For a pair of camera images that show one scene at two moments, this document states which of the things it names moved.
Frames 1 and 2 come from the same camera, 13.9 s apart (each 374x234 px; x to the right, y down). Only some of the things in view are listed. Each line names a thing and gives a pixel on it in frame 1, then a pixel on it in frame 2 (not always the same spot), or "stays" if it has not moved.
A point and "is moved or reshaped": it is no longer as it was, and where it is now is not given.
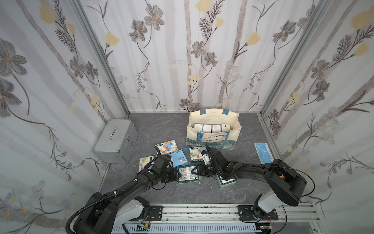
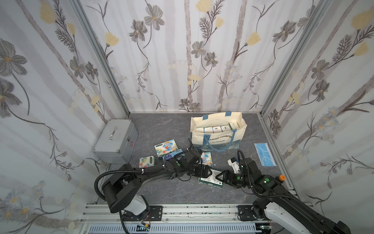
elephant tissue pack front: (225, 127) stays
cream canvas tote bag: (215, 127) is moved or reshaped
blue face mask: (264, 153) stays
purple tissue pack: (216, 128) stays
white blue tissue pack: (198, 126) is moved or reshaped
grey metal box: (116, 141) stays
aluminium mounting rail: (298, 216) stays
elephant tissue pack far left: (167, 147) stays
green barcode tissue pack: (187, 175) to (234, 125)
